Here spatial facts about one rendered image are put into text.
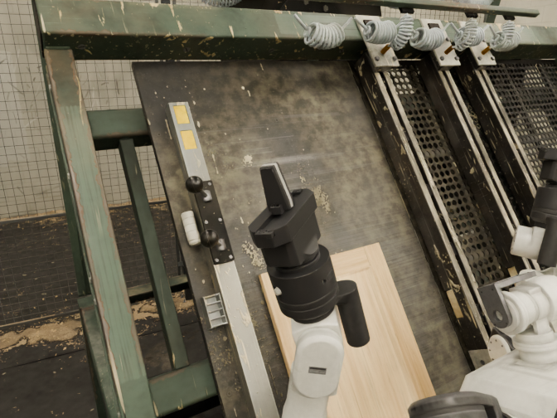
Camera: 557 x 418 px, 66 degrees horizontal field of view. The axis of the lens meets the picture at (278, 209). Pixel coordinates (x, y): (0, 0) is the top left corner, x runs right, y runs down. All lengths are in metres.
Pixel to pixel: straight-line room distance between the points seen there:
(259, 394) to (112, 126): 0.72
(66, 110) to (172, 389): 0.64
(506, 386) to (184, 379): 0.63
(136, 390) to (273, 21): 0.99
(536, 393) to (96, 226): 0.80
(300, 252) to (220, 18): 0.84
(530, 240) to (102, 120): 1.01
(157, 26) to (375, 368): 1.00
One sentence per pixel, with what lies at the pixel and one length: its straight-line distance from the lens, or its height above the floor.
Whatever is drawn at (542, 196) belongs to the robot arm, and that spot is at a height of 1.50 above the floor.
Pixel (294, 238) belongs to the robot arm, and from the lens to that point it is 0.53.
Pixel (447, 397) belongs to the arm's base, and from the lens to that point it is 0.60.
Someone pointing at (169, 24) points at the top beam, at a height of 1.84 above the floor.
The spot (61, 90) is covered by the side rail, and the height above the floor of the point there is 1.70.
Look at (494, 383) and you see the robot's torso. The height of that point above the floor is 1.34.
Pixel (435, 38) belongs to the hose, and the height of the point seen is 1.82.
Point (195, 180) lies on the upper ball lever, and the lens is 0.91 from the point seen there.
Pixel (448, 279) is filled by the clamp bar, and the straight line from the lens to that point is 1.35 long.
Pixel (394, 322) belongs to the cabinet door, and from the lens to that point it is 1.22.
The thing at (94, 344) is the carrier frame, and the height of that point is 0.79.
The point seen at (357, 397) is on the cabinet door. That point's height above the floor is 1.01.
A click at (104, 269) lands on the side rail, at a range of 0.94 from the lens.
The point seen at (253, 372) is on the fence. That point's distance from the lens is 0.99.
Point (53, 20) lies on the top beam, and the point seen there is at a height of 1.84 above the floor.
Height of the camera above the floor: 1.77
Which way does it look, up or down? 19 degrees down
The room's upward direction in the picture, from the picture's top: straight up
